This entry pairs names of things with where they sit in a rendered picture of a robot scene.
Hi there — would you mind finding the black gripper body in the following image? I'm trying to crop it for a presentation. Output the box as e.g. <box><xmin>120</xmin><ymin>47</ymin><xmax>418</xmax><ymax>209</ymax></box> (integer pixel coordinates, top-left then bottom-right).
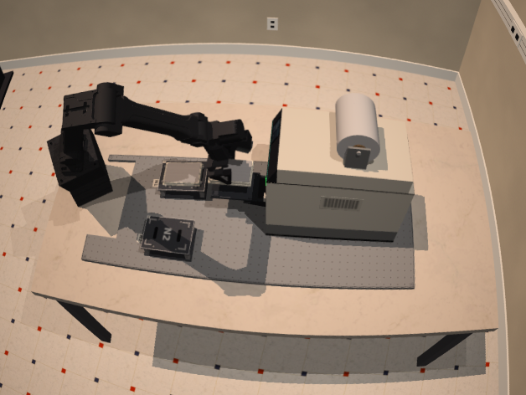
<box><xmin>204</xmin><ymin>141</ymin><xmax>234</xmax><ymax>177</ymax></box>

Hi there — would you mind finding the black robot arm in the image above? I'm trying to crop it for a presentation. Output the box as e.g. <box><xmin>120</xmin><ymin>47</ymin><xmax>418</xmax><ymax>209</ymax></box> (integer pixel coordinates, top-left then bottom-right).
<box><xmin>58</xmin><ymin>82</ymin><xmax>253</xmax><ymax>172</ymax></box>

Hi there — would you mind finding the beige cylinder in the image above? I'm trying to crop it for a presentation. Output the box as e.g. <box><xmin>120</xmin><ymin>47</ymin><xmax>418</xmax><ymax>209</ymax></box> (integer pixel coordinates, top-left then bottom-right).
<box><xmin>335</xmin><ymin>93</ymin><xmax>380</xmax><ymax>162</ymax></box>

